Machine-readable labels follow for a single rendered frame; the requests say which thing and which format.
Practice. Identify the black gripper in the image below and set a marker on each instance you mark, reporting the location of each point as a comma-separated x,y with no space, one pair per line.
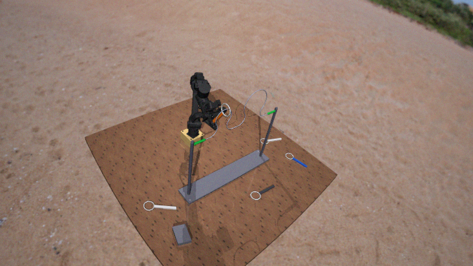
207,116

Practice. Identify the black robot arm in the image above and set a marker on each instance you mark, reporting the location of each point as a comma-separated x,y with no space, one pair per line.
201,89

